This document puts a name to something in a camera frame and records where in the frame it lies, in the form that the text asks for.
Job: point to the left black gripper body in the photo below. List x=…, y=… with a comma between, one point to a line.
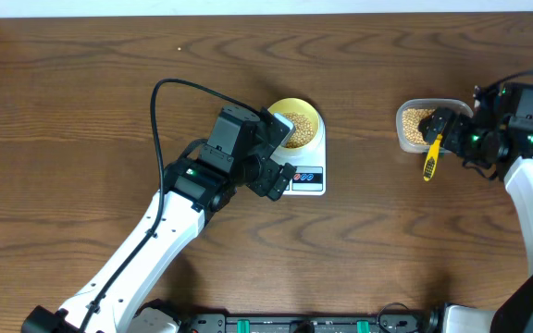
x=262, y=184

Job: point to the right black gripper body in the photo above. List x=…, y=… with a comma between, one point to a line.
x=457, y=136

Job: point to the yellow plastic scoop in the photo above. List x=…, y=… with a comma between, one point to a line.
x=432, y=159

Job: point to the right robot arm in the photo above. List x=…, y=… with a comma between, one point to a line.
x=498, y=136

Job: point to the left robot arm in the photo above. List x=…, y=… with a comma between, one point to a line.
x=192, y=189

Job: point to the white digital kitchen scale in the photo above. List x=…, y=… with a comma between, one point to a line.
x=310, y=178

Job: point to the soybeans in bowl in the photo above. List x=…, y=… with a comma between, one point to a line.
x=304, y=131

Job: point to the yellow plastic bowl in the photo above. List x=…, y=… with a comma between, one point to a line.
x=299, y=106

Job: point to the clear container of soybeans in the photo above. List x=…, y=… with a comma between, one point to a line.
x=413, y=111

